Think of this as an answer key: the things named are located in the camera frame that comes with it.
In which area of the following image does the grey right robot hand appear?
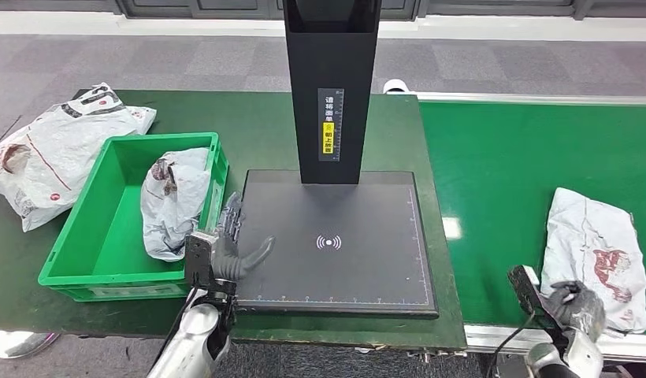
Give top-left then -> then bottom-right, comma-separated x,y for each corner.
542,280 -> 607,343

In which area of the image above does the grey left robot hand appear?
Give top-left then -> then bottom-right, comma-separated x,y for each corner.
210,191 -> 277,281

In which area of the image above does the grey parcel with red print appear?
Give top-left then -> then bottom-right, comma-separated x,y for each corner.
539,187 -> 646,335

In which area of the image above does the small grey poly mailer parcel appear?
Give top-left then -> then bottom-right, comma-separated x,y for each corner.
140,147 -> 212,263

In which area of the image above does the black inbound scanner machine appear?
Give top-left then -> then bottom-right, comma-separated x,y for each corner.
234,0 -> 440,321

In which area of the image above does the green conveyor belt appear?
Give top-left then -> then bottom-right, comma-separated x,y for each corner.
417,92 -> 646,378

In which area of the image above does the green plastic crate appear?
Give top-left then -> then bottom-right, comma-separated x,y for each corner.
38,132 -> 230,302

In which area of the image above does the yellow and grey scanner label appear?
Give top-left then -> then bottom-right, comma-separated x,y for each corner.
317,87 -> 345,163

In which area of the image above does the white printed plastic bag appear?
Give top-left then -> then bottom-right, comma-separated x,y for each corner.
0,82 -> 158,233

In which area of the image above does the round silver metal base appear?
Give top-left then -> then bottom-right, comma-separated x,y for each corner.
0,330 -> 61,360

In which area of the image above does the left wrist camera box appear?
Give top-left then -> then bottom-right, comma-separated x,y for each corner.
184,232 -> 220,293

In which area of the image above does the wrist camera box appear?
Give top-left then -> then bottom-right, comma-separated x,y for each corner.
507,265 -> 564,330
184,232 -> 220,293

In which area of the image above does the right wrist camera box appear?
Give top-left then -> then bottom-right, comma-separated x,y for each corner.
507,265 -> 564,330

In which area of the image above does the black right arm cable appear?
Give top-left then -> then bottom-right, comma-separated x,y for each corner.
484,310 -> 536,378

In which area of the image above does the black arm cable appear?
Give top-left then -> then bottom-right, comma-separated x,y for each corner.
484,310 -> 536,378
150,287 -> 199,367

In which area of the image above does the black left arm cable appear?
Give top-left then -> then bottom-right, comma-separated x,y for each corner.
150,287 -> 199,367

